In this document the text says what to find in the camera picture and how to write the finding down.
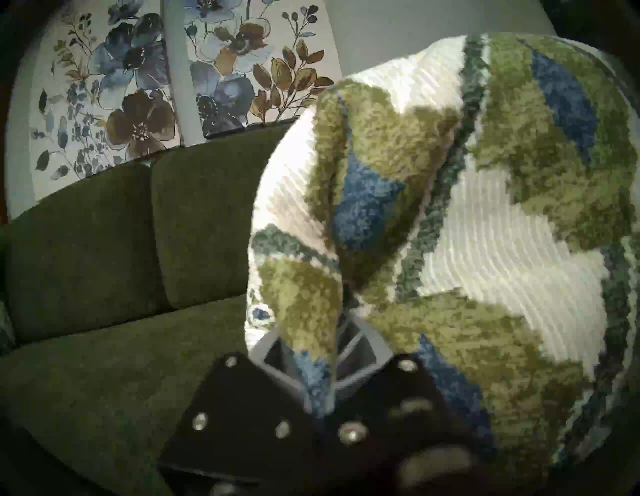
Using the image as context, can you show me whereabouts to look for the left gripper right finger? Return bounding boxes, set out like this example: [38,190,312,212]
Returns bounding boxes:
[320,307,498,496]

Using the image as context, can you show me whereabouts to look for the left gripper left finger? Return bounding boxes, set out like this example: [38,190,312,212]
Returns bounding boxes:
[158,327,323,485]

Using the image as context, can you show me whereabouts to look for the large green white patterned cushion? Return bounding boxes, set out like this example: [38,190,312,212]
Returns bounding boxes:
[244,32,640,482]

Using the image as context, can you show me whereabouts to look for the wide green sofa back cushion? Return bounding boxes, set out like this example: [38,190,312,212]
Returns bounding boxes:
[149,122,297,310]

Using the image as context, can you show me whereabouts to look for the narrow green sofa back cushion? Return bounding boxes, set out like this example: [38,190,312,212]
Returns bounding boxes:
[5,162,172,344]

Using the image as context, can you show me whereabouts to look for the dark green fabric sofa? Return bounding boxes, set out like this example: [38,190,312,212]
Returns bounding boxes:
[0,120,321,496]

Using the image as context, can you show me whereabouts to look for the blue flower canvas painting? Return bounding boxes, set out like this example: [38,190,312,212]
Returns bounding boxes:
[27,0,184,189]

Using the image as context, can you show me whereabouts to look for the brown leaf flower canvas painting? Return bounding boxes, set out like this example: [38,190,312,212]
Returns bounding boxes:
[182,0,344,139]

